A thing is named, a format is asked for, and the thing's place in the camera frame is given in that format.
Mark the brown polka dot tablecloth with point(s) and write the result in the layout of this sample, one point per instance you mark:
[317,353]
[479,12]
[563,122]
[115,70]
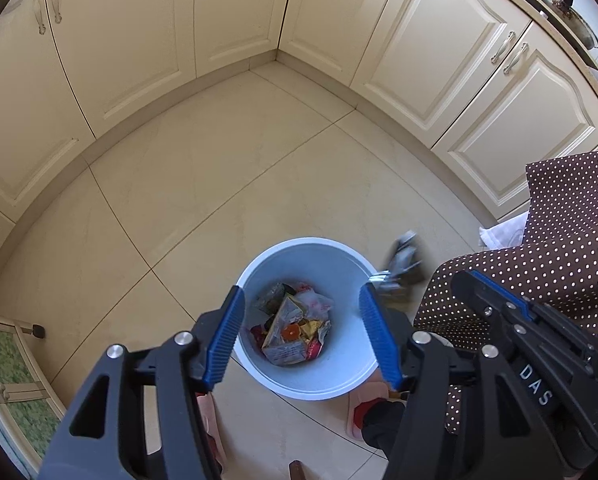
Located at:
[569,220]

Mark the dark foil wrapper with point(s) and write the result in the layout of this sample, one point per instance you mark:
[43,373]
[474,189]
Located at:
[404,270]

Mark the cream base cabinets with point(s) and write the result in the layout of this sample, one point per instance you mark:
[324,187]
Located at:
[129,35]

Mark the large orange peel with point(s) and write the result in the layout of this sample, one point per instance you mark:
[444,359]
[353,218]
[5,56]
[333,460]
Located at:
[292,333]

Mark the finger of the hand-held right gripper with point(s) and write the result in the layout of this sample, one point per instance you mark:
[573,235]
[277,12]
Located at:
[504,296]
[479,310]

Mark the white trash bin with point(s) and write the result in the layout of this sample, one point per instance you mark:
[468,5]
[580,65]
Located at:
[304,260]

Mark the stainless wok with lid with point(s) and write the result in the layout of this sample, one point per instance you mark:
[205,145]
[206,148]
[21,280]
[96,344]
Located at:
[574,25]

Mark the black door stop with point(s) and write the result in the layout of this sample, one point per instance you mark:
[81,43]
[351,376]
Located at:
[38,331]

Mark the white plastic bag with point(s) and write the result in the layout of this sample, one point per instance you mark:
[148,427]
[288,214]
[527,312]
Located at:
[316,302]

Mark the trash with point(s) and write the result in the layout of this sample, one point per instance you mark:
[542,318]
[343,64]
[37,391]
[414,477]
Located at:
[279,347]

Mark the pink slipper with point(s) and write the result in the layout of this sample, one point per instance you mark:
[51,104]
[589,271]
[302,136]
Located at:
[214,435]
[361,412]

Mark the green white wrapper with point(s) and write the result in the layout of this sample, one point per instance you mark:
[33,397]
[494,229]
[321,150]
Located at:
[271,300]

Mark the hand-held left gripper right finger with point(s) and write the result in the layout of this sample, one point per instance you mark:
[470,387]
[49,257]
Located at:
[379,340]

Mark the person's dark clothed leg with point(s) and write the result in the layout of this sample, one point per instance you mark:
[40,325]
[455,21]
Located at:
[384,430]

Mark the white cloth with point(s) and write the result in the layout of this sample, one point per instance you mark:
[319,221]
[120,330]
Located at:
[501,234]

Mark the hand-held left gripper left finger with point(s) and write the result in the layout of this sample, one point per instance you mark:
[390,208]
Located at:
[224,340]

